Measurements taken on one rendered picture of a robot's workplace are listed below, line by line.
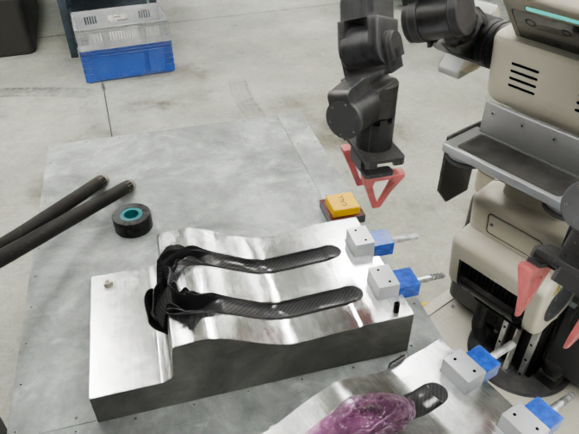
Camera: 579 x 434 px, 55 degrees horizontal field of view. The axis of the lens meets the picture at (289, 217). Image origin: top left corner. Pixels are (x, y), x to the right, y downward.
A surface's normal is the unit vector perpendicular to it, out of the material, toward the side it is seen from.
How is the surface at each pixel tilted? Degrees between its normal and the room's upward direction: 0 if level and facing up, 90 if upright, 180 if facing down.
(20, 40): 90
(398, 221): 0
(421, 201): 0
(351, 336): 90
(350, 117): 89
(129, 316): 0
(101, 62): 91
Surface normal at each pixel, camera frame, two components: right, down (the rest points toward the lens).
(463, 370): 0.00, -0.79
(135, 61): 0.35, 0.58
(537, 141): -0.79, 0.38
